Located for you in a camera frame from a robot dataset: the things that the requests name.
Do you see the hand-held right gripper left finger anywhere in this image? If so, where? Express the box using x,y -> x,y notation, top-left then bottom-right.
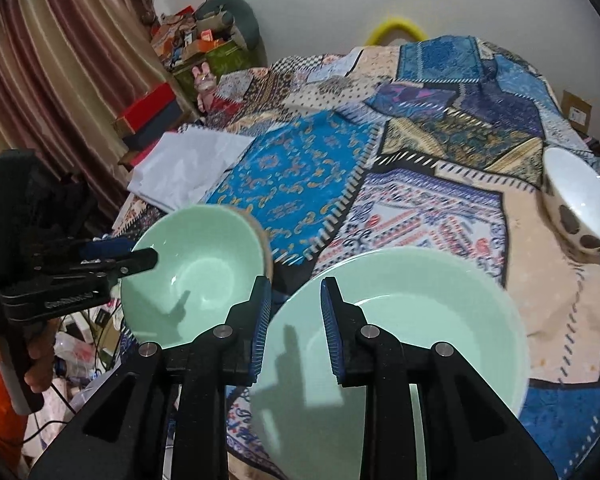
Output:
27,275 -> 274,480

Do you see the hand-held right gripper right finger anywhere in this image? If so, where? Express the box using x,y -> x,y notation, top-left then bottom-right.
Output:
319,276 -> 563,480

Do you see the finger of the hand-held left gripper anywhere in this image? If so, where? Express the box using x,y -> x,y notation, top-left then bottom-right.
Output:
80,239 -> 137,261
79,247 -> 160,282

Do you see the green bowl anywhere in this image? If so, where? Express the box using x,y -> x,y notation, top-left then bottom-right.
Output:
119,204 -> 267,352

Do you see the green plate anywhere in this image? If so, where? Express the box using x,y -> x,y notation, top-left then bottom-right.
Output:
249,247 -> 532,480

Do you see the person's left hand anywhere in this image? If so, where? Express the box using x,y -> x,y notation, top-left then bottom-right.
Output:
22,326 -> 57,396

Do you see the black fabric bag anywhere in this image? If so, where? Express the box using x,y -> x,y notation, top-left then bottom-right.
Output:
42,172 -> 100,242

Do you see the white cloth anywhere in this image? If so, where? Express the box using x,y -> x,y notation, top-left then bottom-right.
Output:
127,126 -> 257,214

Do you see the red box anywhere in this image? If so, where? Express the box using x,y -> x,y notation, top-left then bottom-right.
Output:
112,82 -> 179,136

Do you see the striped curtain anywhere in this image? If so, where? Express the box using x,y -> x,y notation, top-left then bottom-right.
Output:
0,0 -> 182,198

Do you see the patchwork printed blanket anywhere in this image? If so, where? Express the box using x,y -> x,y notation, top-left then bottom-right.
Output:
111,35 -> 600,480

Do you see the pink bunny toy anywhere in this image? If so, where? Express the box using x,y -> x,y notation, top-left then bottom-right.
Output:
192,64 -> 219,112

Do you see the green box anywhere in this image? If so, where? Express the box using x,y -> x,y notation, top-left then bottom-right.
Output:
172,39 -> 254,94

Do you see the pile of small boxes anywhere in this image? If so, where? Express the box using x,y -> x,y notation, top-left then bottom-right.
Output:
151,5 -> 216,69

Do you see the grey plush cushion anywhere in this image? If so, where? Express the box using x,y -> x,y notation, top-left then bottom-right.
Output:
194,0 -> 268,69

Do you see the white bowl with dark spots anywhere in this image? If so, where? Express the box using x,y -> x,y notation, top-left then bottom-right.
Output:
542,147 -> 600,257

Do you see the cardboard box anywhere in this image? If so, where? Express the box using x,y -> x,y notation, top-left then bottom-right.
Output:
559,89 -> 594,129

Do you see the black cable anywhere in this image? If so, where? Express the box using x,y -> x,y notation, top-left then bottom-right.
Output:
22,385 -> 83,447

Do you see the yellow ring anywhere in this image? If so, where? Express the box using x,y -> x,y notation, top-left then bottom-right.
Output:
364,16 -> 429,47

